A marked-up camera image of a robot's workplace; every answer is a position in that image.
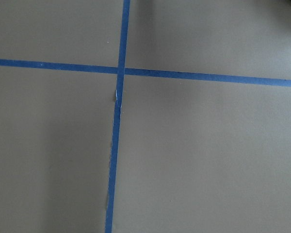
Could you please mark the blue tape strip lengthwise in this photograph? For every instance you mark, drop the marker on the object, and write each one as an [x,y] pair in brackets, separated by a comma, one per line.
[117,115]

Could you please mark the blue tape strip crosswise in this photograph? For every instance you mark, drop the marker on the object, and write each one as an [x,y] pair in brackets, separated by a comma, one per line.
[147,72]

